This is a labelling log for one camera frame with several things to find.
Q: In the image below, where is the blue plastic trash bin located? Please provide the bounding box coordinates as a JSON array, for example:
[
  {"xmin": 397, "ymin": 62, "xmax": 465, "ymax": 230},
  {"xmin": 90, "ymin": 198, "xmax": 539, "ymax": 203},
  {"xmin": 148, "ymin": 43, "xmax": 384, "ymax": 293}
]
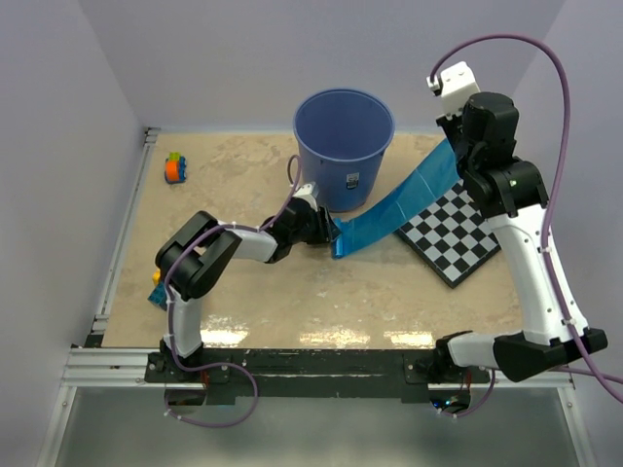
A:
[{"xmin": 293, "ymin": 89, "xmax": 395, "ymax": 213}]

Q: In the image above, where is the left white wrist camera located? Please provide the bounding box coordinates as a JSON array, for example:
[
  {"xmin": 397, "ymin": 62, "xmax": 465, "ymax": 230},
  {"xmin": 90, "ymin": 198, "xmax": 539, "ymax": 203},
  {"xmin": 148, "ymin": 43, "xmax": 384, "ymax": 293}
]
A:
[{"xmin": 293, "ymin": 182, "xmax": 319, "ymax": 211}]

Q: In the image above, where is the yellow blue toy block pile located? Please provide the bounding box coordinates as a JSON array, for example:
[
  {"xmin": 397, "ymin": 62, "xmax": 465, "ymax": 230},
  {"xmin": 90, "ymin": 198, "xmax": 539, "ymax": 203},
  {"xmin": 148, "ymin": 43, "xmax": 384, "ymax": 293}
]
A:
[{"xmin": 148, "ymin": 269, "xmax": 167, "ymax": 310}]

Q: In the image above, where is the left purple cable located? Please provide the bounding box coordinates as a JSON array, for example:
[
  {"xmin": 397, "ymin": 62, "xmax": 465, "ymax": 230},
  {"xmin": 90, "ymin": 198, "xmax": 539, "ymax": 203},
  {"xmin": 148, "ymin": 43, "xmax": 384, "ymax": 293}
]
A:
[{"xmin": 163, "ymin": 154, "xmax": 303, "ymax": 428}]

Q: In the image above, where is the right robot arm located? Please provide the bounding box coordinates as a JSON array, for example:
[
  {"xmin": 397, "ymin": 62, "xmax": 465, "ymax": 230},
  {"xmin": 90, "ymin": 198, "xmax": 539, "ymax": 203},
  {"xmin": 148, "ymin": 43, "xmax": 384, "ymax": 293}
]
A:
[{"xmin": 433, "ymin": 91, "xmax": 607, "ymax": 382}]

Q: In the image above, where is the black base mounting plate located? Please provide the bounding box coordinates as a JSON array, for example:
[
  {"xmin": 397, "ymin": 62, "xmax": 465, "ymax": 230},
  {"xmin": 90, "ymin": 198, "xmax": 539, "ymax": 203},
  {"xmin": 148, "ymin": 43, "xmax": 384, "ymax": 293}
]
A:
[{"xmin": 144, "ymin": 348, "xmax": 490, "ymax": 405}]

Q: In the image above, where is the black white chessboard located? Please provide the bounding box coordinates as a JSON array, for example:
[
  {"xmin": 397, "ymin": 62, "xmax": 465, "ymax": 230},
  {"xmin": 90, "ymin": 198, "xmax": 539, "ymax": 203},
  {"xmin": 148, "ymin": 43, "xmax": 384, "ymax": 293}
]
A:
[{"xmin": 396, "ymin": 182, "xmax": 500, "ymax": 289}]

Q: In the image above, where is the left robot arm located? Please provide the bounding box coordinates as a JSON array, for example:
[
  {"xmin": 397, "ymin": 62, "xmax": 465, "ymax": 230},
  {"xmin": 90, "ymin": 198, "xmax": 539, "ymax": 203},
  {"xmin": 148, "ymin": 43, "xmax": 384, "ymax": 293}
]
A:
[{"xmin": 156, "ymin": 198, "xmax": 341, "ymax": 381}]

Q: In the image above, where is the purple cable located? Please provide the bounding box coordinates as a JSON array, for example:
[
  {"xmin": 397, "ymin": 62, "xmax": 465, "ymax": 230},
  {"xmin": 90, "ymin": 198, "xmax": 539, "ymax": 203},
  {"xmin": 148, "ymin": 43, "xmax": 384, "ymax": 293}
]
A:
[
  {"xmin": 163, "ymin": 154, "xmax": 303, "ymax": 428},
  {"xmin": 427, "ymin": 33, "xmax": 623, "ymax": 419}
]

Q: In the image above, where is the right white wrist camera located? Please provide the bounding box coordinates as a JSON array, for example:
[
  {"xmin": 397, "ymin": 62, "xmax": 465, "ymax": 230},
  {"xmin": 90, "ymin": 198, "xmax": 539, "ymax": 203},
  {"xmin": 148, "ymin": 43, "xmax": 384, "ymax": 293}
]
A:
[{"xmin": 426, "ymin": 61, "xmax": 481, "ymax": 120}]

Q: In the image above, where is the orange blue toy car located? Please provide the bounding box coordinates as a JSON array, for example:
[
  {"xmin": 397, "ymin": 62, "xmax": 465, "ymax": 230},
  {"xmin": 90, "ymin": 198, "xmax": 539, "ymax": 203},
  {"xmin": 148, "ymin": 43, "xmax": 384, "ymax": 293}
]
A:
[{"xmin": 164, "ymin": 152, "xmax": 187, "ymax": 185}]

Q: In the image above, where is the aluminium frame rail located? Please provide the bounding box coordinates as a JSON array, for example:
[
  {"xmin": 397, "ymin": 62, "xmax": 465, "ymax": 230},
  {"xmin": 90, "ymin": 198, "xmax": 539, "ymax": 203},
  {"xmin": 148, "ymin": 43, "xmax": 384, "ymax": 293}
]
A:
[{"xmin": 62, "ymin": 347, "xmax": 575, "ymax": 389}]

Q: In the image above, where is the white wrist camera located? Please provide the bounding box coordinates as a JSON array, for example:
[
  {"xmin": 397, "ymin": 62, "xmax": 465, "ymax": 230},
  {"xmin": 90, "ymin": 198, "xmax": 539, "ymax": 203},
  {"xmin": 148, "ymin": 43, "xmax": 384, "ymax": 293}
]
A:
[
  {"xmin": 426, "ymin": 61, "xmax": 481, "ymax": 120},
  {"xmin": 293, "ymin": 182, "xmax": 319, "ymax": 211}
]

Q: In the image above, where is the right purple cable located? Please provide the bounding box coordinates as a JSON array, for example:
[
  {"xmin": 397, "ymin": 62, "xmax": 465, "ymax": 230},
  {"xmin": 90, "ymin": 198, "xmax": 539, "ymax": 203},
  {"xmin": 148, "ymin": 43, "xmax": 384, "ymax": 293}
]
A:
[{"xmin": 427, "ymin": 33, "xmax": 623, "ymax": 419}]

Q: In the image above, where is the blue trash bag roll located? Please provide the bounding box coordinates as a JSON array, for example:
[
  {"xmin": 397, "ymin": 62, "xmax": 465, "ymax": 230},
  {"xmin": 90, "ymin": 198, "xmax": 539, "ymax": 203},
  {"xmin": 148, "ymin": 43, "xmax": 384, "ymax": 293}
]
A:
[{"xmin": 332, "ymin": 139, "xmax": 458, "ymax": 259}]

